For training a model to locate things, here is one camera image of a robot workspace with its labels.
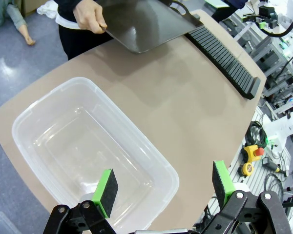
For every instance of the person's right hand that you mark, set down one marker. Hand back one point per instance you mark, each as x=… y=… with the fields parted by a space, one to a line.
x=89 y=15

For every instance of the grey sleeved background arm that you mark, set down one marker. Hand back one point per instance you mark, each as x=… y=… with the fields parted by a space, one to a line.
x=9 y=14

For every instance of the aluminium profile frame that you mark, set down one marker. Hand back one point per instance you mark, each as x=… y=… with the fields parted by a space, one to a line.
x=280 y=83

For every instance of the grey metal tray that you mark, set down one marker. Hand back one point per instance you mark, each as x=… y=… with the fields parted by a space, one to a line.
x=146 y=26

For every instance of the small clear plastic container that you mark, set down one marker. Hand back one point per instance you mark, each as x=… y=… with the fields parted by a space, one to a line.
x=1 y=224

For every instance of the yellow emergency stop button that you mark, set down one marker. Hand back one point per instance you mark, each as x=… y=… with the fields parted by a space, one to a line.
x=252 y=152

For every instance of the brown cardboard box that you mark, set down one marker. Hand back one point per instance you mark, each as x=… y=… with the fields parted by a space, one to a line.
x=29 y=6

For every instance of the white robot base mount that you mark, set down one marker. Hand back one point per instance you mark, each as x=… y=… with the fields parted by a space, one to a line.
x=283 y=126

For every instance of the person in dark blue clothes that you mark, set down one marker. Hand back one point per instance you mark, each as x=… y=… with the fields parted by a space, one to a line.
x=230 y=8

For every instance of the white crumpled cloth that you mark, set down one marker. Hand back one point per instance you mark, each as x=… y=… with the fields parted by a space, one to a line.
x=47 y=9

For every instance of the background person hand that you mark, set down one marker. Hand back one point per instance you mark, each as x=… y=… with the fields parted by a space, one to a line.
x=27 y=36

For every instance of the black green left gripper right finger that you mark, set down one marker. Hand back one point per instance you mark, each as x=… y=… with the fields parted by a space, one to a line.
x=222 y=182

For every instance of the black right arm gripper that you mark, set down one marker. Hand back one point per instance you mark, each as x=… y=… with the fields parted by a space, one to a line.
x=268 y=14

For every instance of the clear plastic storage box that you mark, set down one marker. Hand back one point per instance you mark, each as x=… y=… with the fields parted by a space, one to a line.
x=88 y=151

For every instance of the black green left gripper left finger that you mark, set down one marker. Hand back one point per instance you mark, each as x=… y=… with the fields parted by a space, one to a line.
x=107 y=192

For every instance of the black yellow handheld tool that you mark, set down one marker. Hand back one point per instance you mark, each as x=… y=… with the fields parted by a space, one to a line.
x=273 y=165

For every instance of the person torso in black clothes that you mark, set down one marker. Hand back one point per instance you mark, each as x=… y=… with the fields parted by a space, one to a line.
x=78 y=41

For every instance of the yellow tape measure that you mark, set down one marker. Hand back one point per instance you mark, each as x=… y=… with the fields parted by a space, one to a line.
x=246 y=169

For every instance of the black slotted PCB rack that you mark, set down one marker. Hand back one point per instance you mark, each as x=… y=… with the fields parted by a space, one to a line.
x=232 y=63

